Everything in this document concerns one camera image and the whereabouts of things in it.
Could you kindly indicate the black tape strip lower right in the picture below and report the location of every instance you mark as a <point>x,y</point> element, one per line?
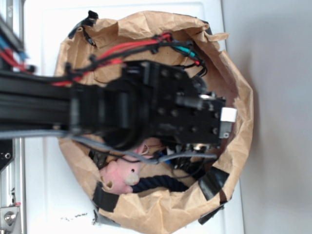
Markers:
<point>223,201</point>

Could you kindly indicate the black tape strip top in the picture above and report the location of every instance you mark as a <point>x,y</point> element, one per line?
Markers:
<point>90,20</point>

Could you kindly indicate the crumpled brown paper bag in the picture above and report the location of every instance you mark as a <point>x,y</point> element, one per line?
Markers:
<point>162,210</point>

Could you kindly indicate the black tape strip lower left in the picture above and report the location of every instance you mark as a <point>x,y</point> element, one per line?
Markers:
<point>100,219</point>

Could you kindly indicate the aluminium frame rail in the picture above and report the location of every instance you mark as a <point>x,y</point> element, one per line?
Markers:
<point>12,155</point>

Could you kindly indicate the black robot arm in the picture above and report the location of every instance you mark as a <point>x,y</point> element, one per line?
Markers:
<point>33,107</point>

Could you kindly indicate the black tape strip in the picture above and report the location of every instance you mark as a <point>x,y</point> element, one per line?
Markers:
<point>104,200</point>
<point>223,201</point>
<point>90,20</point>
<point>212,183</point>
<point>100,219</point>

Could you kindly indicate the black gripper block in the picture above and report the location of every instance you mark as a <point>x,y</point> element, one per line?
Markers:
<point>176,108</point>

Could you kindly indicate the pink plush bunny toy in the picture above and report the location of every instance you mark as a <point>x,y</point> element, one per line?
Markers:
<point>119,176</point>

